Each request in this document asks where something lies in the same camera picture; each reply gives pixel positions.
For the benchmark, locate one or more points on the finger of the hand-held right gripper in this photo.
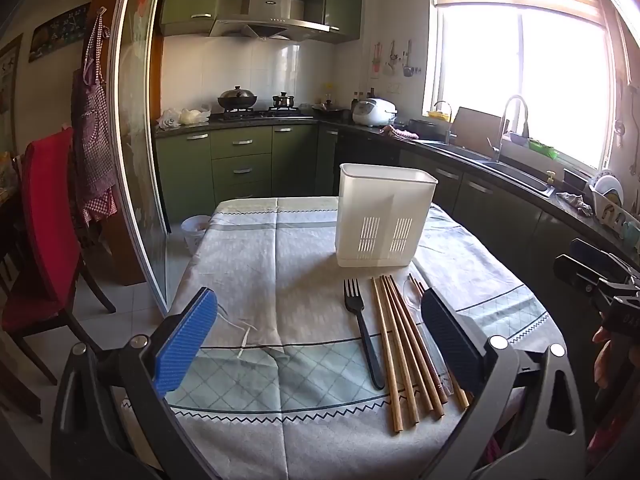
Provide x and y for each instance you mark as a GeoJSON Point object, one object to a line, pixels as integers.
{"type": "Point", "coordinates": [575, 272]}
{"type": "Point", "coordinates": [595, 255]}

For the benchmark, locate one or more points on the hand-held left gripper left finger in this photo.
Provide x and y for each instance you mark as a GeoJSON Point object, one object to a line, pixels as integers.
{"type": "Point", "coordinates": [185, 345]}

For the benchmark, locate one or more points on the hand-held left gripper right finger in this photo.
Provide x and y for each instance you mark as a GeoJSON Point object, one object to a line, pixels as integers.
{"type": "Point", "coordinates": [447, 345]}

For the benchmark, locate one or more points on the wooden chopstick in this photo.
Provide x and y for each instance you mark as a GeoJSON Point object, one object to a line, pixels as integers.
{"type": "Point", "coordinates": [399, 355]}
{"type": "Point", "coordinates": [421, 355]}
{"type": "Point", "coordinates": [462, 392]}
{"type": "Point", "coordinates": [411, 355]}
{"type": "Point", "coordinates": [386, 360]}
{"type": "Point", "coordinates": [424, 322]}

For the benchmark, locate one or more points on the clear plastic spoon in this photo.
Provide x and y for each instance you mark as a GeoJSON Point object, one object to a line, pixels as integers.
{"type": "Point", "coordinates": [414, 300]}

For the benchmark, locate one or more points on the black plastic fork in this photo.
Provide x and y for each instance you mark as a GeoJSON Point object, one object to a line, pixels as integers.
{"type": "Point", "coordinates": [370, 350]}

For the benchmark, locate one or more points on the white plastic utensil holder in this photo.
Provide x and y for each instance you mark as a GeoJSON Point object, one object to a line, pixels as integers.
{"type": "Point", "coordinates": [370, 200]}

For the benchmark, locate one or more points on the person's right hand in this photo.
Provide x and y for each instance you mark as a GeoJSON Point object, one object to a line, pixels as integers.
{"type": "Point", "coordinates": [604, 355]}

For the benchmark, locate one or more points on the dark kitchen countertop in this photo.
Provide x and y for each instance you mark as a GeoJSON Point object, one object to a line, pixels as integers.
{"type": "Point", "coordinates": [565, 210]}

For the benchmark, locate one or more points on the grey rag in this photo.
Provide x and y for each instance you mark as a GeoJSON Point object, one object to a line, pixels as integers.
{"type": "Point", "coordinates": [575, 202]}

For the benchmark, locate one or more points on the dish rack with dishes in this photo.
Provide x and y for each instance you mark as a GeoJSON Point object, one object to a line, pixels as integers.
{"type": "Point", "coordinates": [612, 200]}

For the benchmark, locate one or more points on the white trash bin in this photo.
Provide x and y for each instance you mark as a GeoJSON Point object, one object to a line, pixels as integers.
{"type": "Point", "coordinates": [196, 237]}

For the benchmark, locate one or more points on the steel kitchen sink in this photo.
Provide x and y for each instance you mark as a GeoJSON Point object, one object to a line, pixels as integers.
{"type": "Point", "coordinates": [515, 172]}

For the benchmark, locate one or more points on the green bowl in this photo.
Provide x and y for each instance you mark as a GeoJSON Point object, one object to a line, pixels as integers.
{"type": "Point", "coordinates": [544, 149]}

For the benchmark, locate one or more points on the pale checked tablecloth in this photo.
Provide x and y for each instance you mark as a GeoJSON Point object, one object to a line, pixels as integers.
{"type": "Point", "coordinates": [300, 260]}

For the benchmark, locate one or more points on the tall steel faucet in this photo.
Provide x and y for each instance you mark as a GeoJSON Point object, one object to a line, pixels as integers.
{"type": "Point", "coordinates": [502, 120]}

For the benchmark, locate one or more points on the brown cutting board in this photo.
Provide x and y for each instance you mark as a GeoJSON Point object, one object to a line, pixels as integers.
{"type": "Point", "coordinates": [475, 130]}

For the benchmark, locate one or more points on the kitchen window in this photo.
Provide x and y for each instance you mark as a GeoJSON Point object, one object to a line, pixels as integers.
{"type": "Point", "coordinates": [520, 85]}

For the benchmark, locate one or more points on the sliding glass door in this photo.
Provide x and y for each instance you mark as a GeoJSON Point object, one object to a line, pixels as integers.
{"type": "Point", "coordinates": [140, 160]}

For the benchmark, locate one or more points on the green lower cabinets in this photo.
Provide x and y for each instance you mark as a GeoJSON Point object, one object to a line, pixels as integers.
{"type": "Point", "coordinates": [240, 160]}

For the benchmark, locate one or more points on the green cabinets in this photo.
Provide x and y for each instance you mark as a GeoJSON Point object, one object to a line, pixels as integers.
{"type": "Point", "coordinates": [345, 0]}
{"type": "Point", "coordinates": [240, 160]}

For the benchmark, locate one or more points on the red covered chair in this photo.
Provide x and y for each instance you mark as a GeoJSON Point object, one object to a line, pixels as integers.
{"type": "Point", "coordinates": [45, 210]}

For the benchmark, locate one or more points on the pink cloth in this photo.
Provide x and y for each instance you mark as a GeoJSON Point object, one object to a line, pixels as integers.
{"type": "Point", "coordinates": [400, 133]}

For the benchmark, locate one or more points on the white plastic bags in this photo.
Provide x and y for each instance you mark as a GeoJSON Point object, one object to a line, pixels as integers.
{"type": "Point", "coordinates": [182, 116]}

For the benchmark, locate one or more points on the checkered apron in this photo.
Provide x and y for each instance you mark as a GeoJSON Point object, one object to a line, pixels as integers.
{"type": "Point", "coordinates": [92, 135]}

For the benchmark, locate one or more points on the white rice cooker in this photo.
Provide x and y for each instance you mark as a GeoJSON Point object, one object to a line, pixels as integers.
{"type": "Point", "coordinates": [374, 112]}

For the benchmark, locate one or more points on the gas stove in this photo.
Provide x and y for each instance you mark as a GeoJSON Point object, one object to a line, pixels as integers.
{"type": "Point", "coordinates": [265, 112]}

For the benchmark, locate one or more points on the black wok with lid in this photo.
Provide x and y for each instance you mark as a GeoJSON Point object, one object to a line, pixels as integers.
{"type": "Point", "coordinates": [237, 98]}

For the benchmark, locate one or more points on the small black pot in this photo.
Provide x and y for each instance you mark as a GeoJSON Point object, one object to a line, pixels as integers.
{"type": "Point", "coordinates": [283, 101]}

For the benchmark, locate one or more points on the dark sauce bottles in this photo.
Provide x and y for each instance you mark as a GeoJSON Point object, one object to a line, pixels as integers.
{"type": "Point", "coordinates": [361, 96]}

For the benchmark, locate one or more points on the framed calligraphy picture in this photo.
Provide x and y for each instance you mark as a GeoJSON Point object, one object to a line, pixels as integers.
{"type": "Point", "coordinates": [7, 75]}

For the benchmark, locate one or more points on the steel range hood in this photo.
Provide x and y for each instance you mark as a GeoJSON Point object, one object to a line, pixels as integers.
{"type": "Point", "coordinates": [270, 10]}

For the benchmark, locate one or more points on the green upper cabinets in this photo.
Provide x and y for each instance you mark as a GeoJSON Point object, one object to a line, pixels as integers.
{"type": "Point", "coordinates": [345, 0]}

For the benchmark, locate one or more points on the hanging wall utensils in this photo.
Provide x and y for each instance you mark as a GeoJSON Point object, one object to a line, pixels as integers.
{"type": "Point", "coordinates": [395, 57]}

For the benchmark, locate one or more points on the dark wall picture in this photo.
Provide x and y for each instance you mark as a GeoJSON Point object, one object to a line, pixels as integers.
{"type": "Point", "coordinates": [60, 30]}

